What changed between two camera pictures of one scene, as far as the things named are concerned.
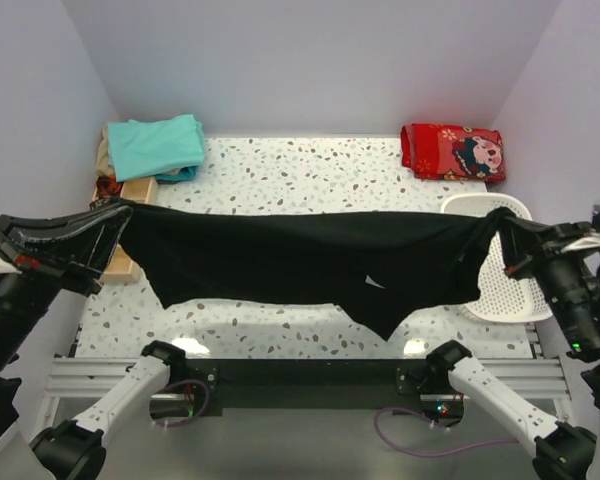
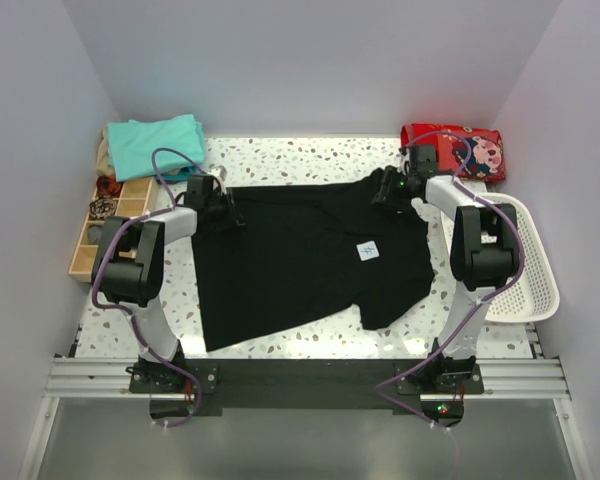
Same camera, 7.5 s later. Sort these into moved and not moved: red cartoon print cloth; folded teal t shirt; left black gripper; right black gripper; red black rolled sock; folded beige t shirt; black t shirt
Moved: left black gripper; black t shirt; right black gripper
Not moved: red black rolled sock; folded beige t shirt; folded teal t shirt; red cartoon print cloth
